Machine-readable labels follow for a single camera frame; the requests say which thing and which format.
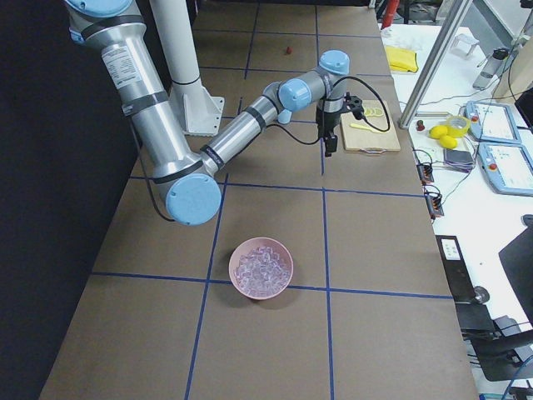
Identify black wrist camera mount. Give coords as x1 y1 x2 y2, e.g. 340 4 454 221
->
344 92 365 120

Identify lemon slices row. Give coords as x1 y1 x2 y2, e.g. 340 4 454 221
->
364 107 385 118

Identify yellow tape roll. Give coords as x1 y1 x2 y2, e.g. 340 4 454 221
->
446 116 471 138

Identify yellow plastic knife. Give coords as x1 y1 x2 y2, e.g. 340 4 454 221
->
349 123 389 134

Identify lower teach pendant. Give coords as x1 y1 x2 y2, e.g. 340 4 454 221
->
478 142 532 197

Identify upper teach pendant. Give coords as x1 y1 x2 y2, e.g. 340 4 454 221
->
464 101 521 144

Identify yellow lemon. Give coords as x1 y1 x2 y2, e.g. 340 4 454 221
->
429 125 448 139
438 135 457 150

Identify white pillar with base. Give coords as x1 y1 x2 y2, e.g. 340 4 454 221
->
150 0 225 137

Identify aluminium frame post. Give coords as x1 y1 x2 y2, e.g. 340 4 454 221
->
398 0 473 129

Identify yellow cloth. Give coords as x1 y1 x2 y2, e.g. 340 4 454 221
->
385 46 419 73

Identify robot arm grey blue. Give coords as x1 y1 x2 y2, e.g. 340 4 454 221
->
66 1 350 226

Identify red strawberries on desk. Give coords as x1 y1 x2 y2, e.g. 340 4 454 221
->
416 120 426 132

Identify light blue plastic cup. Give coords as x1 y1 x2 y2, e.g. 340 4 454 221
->
277 109 292 125

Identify wooden cutting board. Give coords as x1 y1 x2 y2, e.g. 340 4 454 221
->
341 100 401 153

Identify pink bowl with ice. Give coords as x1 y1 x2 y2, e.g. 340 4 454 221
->
228 237 294 300

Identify clear plastic bags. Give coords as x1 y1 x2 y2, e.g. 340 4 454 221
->
381 26 424 51

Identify purple dark notebook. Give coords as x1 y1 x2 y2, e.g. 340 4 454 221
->
443 148 475 172

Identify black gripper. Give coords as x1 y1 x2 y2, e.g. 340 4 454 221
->
316 108 341 158

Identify teach pendant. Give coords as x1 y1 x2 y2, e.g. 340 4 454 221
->
478 142 532 197
464 101 521 144

